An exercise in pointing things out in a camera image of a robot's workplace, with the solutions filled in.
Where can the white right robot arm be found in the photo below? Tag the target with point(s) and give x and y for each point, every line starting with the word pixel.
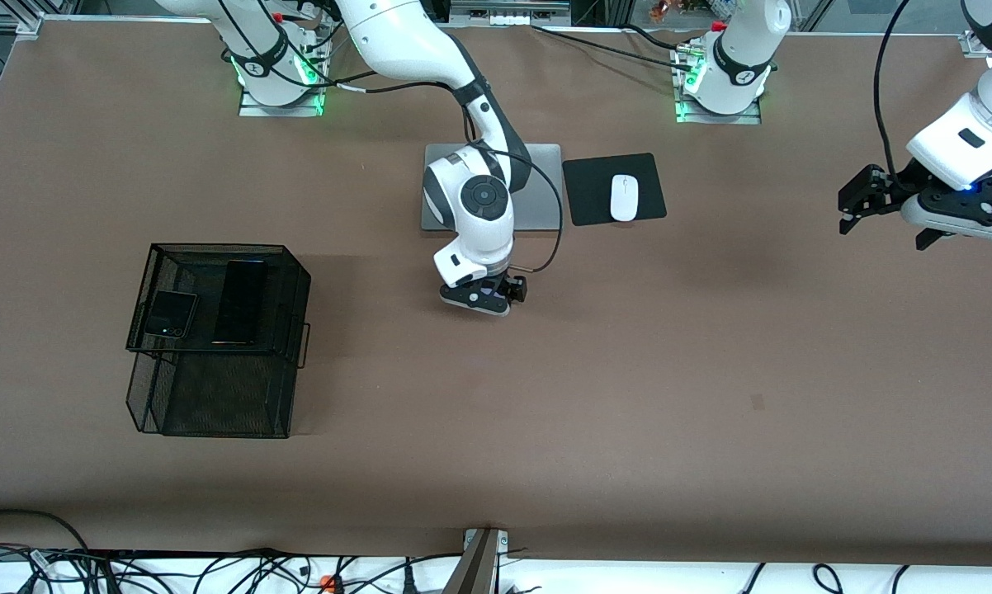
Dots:
pixel 405 41

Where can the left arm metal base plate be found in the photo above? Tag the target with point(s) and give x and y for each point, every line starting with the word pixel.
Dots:
pixel 750 120

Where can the black frame post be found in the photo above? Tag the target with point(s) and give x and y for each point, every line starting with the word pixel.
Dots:
pixel 440 8

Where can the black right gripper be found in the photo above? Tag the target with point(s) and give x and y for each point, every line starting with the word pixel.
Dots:
pixel 513 285

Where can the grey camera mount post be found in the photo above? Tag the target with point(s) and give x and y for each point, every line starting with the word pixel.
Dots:
pixel 475 569

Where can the aluminium frame corner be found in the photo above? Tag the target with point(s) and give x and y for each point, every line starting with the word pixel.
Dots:
pixel 975 45

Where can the silver closed laptop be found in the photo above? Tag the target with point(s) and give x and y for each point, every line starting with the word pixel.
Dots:
pixel 545 206

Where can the small black flip phone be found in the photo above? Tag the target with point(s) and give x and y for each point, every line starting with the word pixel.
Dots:
pixel 170 313

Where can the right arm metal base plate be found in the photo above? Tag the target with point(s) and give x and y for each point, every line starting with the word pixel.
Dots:
pixel 252 110

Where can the aluminium frame rail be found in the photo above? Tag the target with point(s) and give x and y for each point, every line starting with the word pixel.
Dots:
pixel 5 25

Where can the orange toy figure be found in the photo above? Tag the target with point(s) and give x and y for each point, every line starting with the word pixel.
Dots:
pixel 668 10

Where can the long black smartphone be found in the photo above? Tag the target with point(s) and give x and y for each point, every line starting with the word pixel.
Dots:
pixel 240 301

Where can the white computer mouse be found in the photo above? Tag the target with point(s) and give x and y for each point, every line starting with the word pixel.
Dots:
pixel 624 198

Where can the white power strip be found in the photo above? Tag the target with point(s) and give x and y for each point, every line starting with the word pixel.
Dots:
pixel 508 18

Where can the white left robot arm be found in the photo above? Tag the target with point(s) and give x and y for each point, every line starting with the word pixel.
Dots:
pixel 966 148

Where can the black mouse pad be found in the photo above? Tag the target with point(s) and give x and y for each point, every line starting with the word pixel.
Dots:
pixel 603 202

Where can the black mesh two-tier tray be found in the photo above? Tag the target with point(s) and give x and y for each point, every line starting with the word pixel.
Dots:
pixel 232 404

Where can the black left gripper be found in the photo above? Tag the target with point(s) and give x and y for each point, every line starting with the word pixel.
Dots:
pixel 885 186

